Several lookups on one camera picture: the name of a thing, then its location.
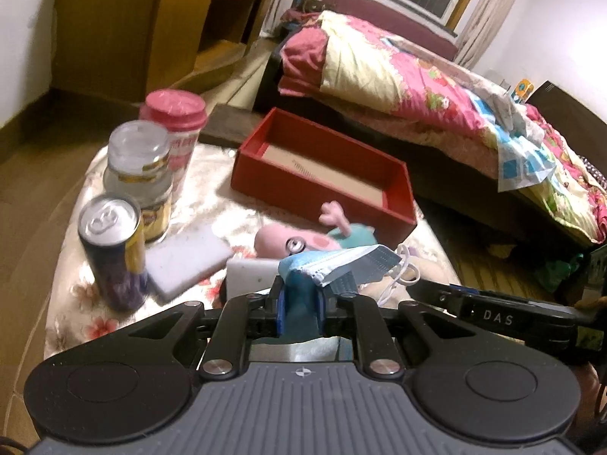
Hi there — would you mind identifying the white sponge block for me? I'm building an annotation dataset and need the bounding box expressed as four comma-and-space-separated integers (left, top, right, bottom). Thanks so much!
224, 258, 280, 300

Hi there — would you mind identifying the blue face mask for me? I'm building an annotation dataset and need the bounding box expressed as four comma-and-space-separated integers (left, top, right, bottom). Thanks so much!
277, 245, 421, 343

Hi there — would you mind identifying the pink pig plush toy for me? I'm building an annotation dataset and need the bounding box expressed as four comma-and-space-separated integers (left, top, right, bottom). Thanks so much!
254, 200, 377, 260

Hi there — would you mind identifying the cream plush toy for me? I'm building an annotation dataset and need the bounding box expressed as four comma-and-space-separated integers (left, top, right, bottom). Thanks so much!
359, 245, 450, 309

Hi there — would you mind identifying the white scouring pad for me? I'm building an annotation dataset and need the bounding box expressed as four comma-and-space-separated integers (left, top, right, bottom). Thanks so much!
145, 225, 234, 303

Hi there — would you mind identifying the red cardboard box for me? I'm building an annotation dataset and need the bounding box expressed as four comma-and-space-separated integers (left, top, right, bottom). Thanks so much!
230, 108, 417, 248

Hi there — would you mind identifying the yellow purple drink can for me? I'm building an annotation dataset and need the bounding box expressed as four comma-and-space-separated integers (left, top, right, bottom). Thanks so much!
77, 193, 148, 312

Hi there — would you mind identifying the blue white patterned cloth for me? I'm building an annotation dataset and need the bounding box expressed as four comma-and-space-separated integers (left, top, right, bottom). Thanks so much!
467, 91, 555, 192

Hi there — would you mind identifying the glass jar with gold label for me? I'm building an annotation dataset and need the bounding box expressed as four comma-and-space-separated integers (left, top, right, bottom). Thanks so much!
103, 119, 173, 242

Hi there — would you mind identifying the dark wooden board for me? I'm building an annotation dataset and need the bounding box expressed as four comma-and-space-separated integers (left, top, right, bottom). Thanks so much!
198, 104, 263, 149

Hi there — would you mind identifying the pink lidded drink cup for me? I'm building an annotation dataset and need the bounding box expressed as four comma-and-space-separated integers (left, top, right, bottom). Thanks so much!
139, 88, 208, 202

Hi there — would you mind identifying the pink floral quilt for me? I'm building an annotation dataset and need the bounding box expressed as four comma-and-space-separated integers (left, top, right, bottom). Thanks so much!
278, 10, 606, 243

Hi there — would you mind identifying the wooden cabinet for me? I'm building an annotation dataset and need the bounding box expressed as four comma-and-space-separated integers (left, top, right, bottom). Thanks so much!
52, 0, 272, 103

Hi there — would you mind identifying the beige curtain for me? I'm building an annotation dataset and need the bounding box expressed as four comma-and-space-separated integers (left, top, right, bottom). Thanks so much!
455, 0, 516, 69

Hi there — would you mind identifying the dark bed frame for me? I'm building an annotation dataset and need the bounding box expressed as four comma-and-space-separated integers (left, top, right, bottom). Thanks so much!
252, 39, 593, 305

